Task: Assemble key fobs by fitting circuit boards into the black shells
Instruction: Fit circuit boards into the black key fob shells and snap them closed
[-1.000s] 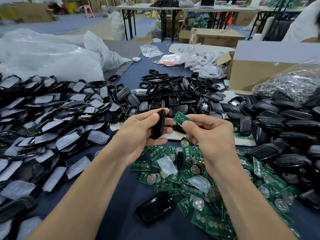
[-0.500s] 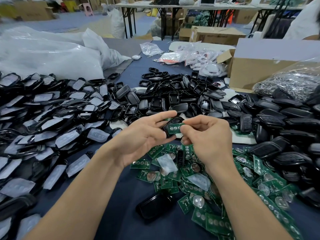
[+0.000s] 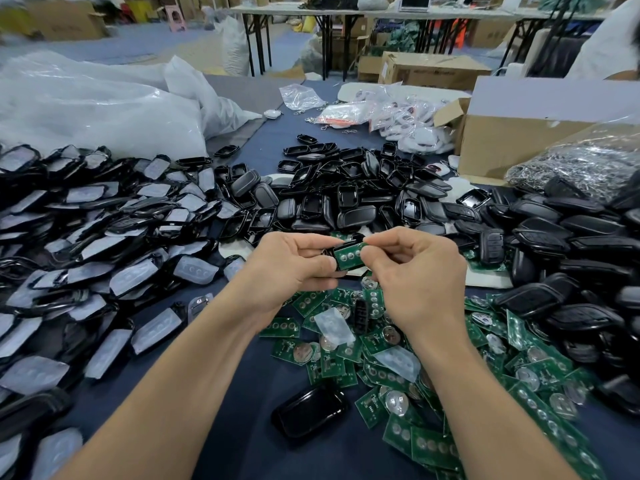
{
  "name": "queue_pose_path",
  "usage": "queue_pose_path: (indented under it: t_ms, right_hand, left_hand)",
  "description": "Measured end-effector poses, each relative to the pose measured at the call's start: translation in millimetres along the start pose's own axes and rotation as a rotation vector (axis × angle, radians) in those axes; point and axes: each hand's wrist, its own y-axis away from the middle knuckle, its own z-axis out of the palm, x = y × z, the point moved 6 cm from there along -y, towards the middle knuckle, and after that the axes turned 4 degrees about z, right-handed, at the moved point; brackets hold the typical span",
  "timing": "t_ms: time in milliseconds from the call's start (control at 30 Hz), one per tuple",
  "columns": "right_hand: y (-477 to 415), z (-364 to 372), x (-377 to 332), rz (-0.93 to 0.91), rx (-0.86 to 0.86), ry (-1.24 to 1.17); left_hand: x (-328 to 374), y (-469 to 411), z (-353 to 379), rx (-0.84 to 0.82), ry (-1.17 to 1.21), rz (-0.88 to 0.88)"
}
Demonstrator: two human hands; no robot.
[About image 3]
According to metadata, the person's left hand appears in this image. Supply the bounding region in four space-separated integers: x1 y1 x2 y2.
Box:
230 231 346 331

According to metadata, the person's right hand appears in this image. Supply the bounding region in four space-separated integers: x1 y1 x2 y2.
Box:
360 227 469 346

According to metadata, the small green circuit board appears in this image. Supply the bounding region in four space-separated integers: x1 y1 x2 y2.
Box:
333 243 369 273

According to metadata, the pile of black shell halves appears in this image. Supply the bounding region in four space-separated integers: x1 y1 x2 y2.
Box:
275 135 486 236

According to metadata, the lone glossy black shell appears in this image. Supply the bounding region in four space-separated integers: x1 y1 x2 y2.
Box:
270 379 351 443

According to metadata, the pile of green circuit boards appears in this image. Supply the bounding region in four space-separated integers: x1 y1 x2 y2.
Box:
258 239 611 480

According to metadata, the pile of assembled black fobs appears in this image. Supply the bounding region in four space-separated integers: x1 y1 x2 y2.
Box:
480 175 640 416

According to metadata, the pile of shells with pads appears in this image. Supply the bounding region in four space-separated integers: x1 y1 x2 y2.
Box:
0 143 251 480

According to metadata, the person's left forearm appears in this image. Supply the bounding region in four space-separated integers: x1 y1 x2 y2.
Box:
55 305 266 480

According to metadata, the person's right forearm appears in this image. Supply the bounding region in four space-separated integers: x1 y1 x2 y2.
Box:
420 329 581 480

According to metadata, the black rubber button pad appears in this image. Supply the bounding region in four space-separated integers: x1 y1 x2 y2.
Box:
350 295 373 334

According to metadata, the clear plastic film piece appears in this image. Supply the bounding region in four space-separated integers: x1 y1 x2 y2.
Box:
313 307 356 348

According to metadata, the heap of clear parts bags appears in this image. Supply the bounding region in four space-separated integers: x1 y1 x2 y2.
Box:
367 89 456 156

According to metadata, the clear bag with red label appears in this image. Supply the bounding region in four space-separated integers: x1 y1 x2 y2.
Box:
308 101 371 129

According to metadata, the large open cardboard box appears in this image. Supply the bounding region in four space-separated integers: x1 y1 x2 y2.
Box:
433 75 640 186

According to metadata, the small crumpled clear plastic bag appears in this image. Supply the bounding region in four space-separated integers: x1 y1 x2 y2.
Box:
279 83 328 113

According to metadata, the clear bag of metal parts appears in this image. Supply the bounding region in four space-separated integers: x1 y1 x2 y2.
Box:
505 125 640 204

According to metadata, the brown cardboard box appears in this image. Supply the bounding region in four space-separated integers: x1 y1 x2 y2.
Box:
378 51 493 93

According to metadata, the white sack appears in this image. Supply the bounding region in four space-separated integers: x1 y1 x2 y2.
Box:
217 15 251 76

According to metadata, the large white plastic bag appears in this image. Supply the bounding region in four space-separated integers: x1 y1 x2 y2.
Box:
0 49 261 161

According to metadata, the heap of black parts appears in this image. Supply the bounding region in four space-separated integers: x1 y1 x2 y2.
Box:
303 0 359 11

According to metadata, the long white table top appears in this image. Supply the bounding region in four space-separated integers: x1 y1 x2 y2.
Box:
228 3 601 21

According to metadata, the pink plastic stool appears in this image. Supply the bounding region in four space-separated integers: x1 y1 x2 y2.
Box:
163 5 188 34

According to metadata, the tan cardboard box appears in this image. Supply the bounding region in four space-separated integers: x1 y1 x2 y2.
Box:
25 0 106 41

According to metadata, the black metal table frame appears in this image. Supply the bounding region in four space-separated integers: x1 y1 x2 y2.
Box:
232 9 356 78

